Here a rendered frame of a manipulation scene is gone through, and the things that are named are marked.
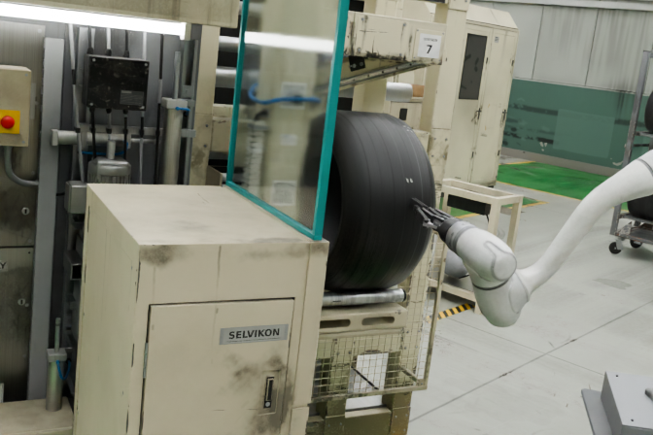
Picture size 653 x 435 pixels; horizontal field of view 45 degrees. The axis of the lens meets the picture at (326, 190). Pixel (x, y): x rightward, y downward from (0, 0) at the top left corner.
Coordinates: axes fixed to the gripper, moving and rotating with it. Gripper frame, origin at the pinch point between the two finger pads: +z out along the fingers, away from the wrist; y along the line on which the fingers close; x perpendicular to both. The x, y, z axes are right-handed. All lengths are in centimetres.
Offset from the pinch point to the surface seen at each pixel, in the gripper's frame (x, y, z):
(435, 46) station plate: -39, -32, 56
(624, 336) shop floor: 144, -285, 140
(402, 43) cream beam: -39, -18, 56
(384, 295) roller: 34.7, -3.0, 11.5
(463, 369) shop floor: 141, -138, 118
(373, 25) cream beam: -43, -6, 56
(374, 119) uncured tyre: -18.3, 4.4, 26.4
